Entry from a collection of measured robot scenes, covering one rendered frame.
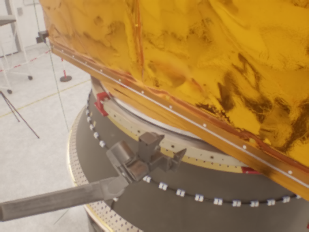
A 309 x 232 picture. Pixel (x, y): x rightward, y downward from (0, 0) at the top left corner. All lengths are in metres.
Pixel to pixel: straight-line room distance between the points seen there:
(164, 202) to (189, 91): 0.52
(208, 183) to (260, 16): 0.66
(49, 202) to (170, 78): 0.54
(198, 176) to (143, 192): 0.27
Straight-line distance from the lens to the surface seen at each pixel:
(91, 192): 0.62
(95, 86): 1.18
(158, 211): 1.02
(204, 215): 0.99
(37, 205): 0.67
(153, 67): 0.75
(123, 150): 0.61
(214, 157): 0.81
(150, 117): 0.86
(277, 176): 0.73
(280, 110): 0.56
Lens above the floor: 2.26
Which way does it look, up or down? 36 degrees down
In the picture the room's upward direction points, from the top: 3 degrees clockwise
